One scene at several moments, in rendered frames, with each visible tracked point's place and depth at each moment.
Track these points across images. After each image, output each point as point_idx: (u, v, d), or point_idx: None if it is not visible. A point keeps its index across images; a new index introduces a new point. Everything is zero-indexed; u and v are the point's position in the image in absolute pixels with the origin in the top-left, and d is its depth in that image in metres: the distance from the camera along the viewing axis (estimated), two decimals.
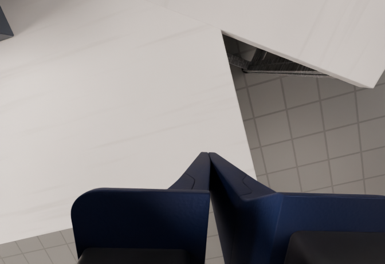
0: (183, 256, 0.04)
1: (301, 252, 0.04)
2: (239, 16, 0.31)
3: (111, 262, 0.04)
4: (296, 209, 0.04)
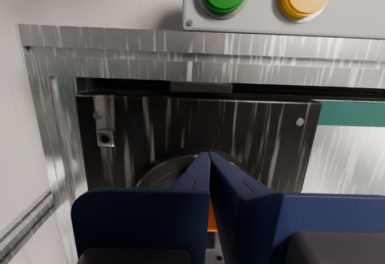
0: (183, 256, 0.04)
1: (301, 252, 0.04)
2: None
3: (111, 262, 0.04)
4: (296, 209, 0.04)
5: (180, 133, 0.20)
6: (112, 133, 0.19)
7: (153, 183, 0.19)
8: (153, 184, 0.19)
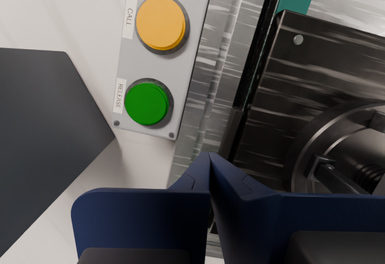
0: (183, 256, 0.04)
1: (301, 252, 0.04)
2: None
3: (111, 262, 0.04)
4: (296, 209, 0.04)
5: (268, 165, 0.20)
6: None
7: None
8: None
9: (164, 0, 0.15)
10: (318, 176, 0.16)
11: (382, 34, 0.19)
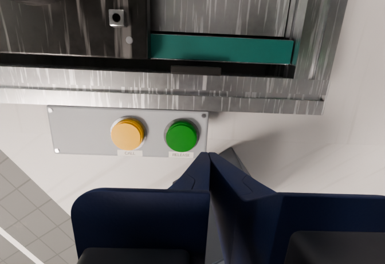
0: (183, 256, 0.04)
1: (301, 252, 0.04)
2: None
3: (111, 262, 0.04)
4: (296, 209, 0.04)
5: (53, 20, 0.21)
6: (109, 23, 0.20)
7: None
8: None
9: (112, 136, 0.25)
10: None
11: None
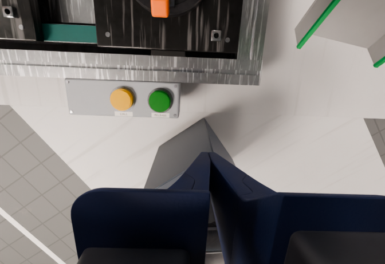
0: (183, 256, 0.04)
1: (301, 252, 0.04)
2: (374, 108, 0.48)
3: (111, 262, 0.04)
4: (296, 209, 0.04)
5: None
6: (3, 15, 0.31)
7: None
8: None
9: (110, 99, 0.35)
10: None
11: None
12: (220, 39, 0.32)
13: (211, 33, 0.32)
